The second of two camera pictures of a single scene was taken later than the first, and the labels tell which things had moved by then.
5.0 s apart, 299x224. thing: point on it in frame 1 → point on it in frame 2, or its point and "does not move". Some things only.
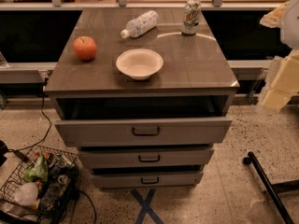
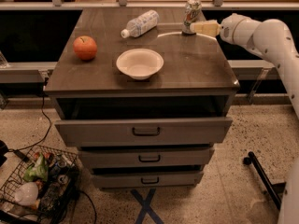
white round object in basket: [27, 194] does not move
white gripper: [291, 23] → [228, 29]
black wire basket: [43, 189] does not move
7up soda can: [192, 17] does not move
